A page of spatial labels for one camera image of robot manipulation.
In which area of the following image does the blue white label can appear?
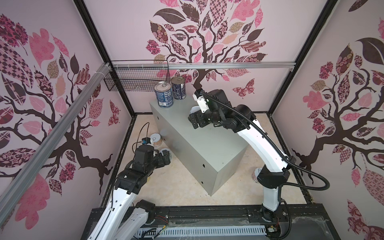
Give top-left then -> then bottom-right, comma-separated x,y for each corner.
154,82 -> 174,108

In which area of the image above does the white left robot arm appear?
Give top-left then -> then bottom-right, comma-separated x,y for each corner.
88,145 -> 172,240

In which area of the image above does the orange label small can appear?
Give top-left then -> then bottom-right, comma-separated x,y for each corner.
150,133 -> 163,147

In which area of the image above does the light green small can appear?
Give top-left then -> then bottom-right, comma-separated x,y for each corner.
190,106 -> 201,114

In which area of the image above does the teal label small can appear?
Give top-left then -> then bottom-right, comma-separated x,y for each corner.
160,148 -> 172,160

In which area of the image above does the dark blue tall can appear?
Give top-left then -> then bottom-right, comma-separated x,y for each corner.
171,76 -> 186,100

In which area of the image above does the black wire mesh basket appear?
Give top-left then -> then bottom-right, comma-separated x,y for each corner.
104,60 -> 171,92

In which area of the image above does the silver aluminium crossbar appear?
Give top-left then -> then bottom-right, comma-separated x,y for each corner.
113,61 -> 296,70

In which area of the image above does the pink floral small can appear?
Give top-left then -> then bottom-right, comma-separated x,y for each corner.
252,168 -> 262,183

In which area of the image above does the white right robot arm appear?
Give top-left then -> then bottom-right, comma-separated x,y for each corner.
188,90 -> 290,213

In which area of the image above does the black aluminium frame rail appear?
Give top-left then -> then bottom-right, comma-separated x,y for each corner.
80,204 -> 341,240

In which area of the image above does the white slotted cable duct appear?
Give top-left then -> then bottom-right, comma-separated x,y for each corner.
134,226 -> 267,240

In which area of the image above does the grey metal cabinet counter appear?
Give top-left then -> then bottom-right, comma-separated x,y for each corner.
150,96 -> 248,196

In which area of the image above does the silver diagonal aluminium bar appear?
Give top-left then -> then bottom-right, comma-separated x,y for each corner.
0,62 -> 112,224

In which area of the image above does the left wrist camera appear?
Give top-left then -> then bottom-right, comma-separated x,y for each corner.
142,137 -> 151,145

